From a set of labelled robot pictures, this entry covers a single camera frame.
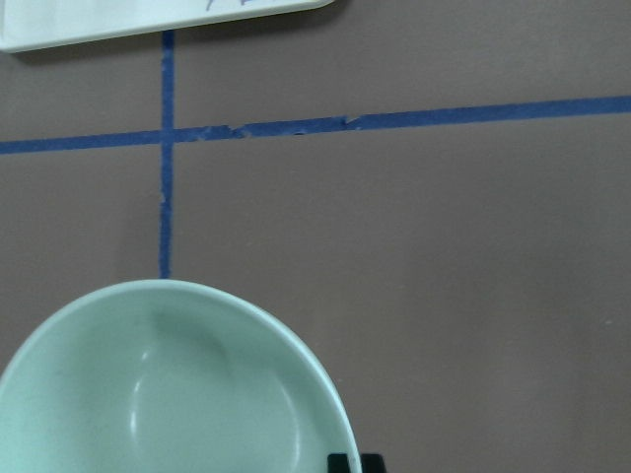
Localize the green ceramic bowl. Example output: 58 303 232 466
1 280 362 472

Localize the cream bear tray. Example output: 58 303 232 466
1 0 329 53

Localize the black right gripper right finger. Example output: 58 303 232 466
360 453 386 473

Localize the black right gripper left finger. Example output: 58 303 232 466
327 453 349 473

